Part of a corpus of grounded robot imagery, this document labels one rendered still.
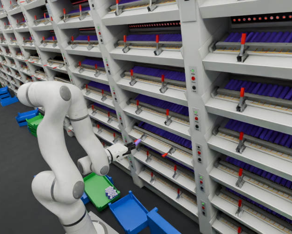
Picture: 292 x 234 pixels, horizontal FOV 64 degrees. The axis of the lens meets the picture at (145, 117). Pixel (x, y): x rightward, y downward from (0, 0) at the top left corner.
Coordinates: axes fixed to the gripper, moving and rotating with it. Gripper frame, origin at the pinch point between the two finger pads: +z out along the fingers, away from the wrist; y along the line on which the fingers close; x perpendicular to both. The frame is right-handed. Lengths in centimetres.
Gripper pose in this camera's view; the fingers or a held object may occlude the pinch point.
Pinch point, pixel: (131, 146)
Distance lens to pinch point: 135.6
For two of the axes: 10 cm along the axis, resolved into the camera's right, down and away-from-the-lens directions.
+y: -6.5, -2.4, 7.2
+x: 0.4, 9.3, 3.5
